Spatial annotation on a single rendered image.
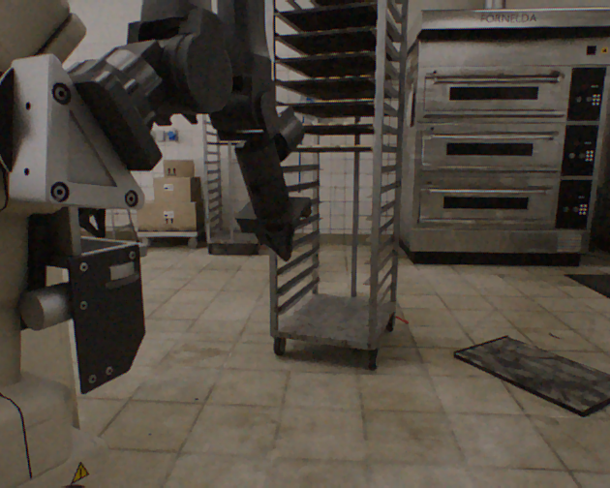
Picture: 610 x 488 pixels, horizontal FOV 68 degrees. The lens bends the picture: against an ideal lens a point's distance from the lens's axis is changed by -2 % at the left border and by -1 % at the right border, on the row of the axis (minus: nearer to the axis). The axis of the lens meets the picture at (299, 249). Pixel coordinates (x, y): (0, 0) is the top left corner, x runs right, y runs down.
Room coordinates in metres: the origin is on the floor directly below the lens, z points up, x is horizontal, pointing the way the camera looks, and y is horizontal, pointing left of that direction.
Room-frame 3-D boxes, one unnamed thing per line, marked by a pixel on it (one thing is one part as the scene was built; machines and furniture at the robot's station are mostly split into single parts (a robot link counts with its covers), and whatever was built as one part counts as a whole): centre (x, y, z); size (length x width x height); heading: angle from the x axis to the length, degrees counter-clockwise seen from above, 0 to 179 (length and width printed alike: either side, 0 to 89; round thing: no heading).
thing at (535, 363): (1.86, -1.05, 0.02); 0.60 x 0.40 x 0.03; 30
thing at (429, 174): (4.22, -1.73, 1.01); 1.56 x 1.20 x 2.01; 86
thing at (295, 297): (2.27, -0.01, 0.24); 0.64 x 0.03 x 0.03; 160
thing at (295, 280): (2.27, -0.01, 0.33); 0.64 x 0.03 x 0.03; 160
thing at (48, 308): (0.57, 0.34, 0.77); 0.28 x 0.16 x 0.22; 63
